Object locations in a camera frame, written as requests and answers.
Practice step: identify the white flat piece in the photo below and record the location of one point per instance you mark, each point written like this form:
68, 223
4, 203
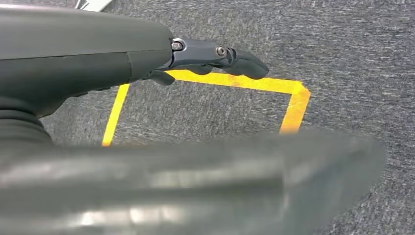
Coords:
94, 4

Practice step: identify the yellow floor tape square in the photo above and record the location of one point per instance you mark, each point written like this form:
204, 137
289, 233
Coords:
275, 86

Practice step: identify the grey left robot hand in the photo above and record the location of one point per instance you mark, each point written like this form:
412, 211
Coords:
64, 39

